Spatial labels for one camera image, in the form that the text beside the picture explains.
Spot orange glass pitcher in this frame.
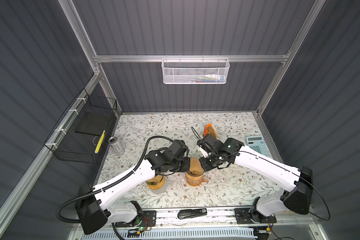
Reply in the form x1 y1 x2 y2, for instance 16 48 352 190
186 173 209 186

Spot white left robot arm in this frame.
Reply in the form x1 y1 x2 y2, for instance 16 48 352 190
75 140 190 235

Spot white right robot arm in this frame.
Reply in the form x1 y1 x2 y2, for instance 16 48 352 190
197 134 314 223

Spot orange coffee filter box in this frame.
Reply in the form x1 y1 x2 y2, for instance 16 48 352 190
203 124 218 139

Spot light blue calculator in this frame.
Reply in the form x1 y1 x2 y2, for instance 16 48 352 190
246 135 272 158

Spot black stapler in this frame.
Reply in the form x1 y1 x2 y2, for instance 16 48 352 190
178 208 208 220

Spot silver cylinder can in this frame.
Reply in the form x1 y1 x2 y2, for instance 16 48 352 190
108 136 125 155

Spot yellow marker pen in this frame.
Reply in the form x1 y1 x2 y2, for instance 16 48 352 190
95 131 106 154

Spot pens in white basket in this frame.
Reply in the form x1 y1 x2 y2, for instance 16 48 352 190
186 74 226 84

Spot black pad in basket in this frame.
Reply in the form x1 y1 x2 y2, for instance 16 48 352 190
75 113 108 137

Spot black corrugated cable conduit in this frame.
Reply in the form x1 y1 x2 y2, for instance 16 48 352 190
55 135 175 240

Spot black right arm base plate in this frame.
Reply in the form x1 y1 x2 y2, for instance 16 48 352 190
234 208 277 224

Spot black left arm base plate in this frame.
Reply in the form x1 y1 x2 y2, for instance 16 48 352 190
115 210 157 228

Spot white wire basket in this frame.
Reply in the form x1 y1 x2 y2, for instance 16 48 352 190
161 57 230 85

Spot black wire basket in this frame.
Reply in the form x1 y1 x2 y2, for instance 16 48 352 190
45 90 118 164

